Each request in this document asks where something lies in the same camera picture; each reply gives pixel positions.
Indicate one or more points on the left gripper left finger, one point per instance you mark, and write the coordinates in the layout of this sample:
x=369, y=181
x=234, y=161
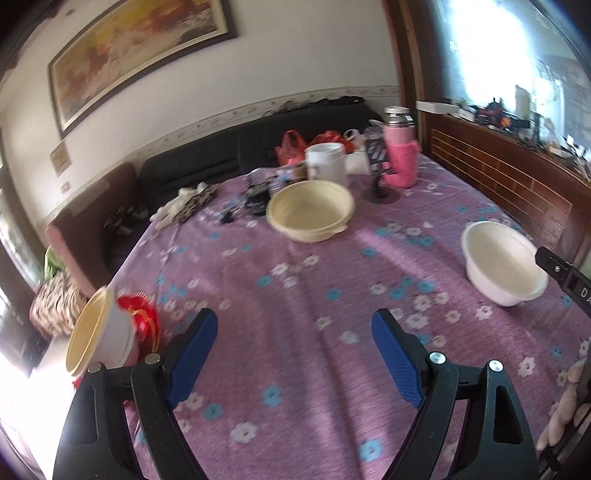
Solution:
x=185, y=355

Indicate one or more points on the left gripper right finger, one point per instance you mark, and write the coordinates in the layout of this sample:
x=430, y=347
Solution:
x=405, y=357

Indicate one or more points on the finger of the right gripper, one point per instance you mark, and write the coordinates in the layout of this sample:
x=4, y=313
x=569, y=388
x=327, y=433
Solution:
x=572, y=282

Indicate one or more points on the white foam bowl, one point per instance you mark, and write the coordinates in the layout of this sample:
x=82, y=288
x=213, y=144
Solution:
x=118, y=346
x=501, y=265

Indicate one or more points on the cream plastic bowl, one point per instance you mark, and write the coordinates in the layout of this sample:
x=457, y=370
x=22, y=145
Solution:
x=311, y=211
x=88, y=330

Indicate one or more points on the gloved hand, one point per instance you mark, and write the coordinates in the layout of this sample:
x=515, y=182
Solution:
x=566, y=410

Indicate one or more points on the large red glass plate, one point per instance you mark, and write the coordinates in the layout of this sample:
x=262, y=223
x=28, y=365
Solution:
x=145, y=319

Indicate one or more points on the wooden bed headboard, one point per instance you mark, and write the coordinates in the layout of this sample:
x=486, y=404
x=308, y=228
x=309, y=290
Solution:
x=549, y=201

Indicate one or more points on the purple floral tablecloth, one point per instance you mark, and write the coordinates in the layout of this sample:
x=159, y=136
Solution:
x=295, y=387

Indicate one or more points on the brown patterned blanket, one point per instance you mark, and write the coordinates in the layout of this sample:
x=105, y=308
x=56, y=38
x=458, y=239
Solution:
x=57, y=306

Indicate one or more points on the maroon armchair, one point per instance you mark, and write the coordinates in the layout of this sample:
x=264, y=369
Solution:
x=95, y=230

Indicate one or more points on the leopard print pouch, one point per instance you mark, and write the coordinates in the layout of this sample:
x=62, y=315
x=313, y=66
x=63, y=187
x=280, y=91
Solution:
x=195, y=202

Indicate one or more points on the green cloth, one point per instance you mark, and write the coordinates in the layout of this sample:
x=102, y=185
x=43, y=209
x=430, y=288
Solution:
x=53, y=265

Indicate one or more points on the black power adapter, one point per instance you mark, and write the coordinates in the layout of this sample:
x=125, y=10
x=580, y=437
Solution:
x=252, y=200

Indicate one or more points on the black phone stand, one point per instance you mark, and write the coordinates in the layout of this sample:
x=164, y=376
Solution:
x=380, y=192

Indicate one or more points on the black leather sofa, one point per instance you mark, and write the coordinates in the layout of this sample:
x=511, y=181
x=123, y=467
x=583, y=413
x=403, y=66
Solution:
x=238, y=150

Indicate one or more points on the pink knitted thermos bottle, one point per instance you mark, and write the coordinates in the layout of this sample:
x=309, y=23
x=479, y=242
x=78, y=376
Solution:
x=402, y=148

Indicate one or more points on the white plastic tub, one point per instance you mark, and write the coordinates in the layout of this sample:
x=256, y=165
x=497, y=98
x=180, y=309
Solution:
x=327, y=161

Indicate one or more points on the red plastic bag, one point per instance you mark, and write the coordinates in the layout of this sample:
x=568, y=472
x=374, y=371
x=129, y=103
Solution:
x=292, y=146

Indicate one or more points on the framed painting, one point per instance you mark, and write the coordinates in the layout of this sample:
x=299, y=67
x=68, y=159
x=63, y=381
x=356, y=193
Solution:
x=125, y=42

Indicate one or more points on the small wall plaque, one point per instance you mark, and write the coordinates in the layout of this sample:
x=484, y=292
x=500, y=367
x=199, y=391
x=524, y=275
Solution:
x=60, y=159

